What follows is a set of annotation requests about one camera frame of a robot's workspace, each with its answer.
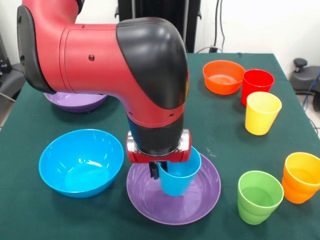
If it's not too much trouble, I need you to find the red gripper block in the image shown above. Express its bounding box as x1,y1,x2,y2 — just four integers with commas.
126,129,193,180

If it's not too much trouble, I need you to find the blue plastic cup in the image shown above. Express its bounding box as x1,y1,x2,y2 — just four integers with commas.
157,146,202,197

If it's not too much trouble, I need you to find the shallow purple plastic bowl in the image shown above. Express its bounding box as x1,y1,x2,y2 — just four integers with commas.
126,152,222,226

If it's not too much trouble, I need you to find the green plastic cup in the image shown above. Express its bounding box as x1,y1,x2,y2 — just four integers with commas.
237,170,285,226

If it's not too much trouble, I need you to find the dark green tablecloth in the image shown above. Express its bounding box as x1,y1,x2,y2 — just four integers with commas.
0,51,320,240

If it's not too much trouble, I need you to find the blue plastic bowl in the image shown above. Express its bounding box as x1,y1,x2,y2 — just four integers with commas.
38,128,125,199

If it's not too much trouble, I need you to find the orange-red plastic bowl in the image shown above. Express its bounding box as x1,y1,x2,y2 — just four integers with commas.
202,59,247,96

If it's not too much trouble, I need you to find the deep purple plastic bowl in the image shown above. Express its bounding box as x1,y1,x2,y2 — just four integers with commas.
43,91,109,113

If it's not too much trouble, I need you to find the yellow plastic cup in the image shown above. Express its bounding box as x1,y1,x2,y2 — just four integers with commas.
244,91,283,136

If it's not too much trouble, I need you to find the red plastic cup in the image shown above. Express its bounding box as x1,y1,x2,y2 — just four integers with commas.
241,69,275,107

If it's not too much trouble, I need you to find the orange plastic cup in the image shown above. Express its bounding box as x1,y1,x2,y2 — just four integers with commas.
281,151,320,205

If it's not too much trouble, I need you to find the black wall cable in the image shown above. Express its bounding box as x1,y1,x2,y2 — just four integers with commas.
214,0,227,53

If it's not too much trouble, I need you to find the grey pedestal foot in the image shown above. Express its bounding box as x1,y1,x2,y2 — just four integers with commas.
0,62,26,101
289,58,320,112

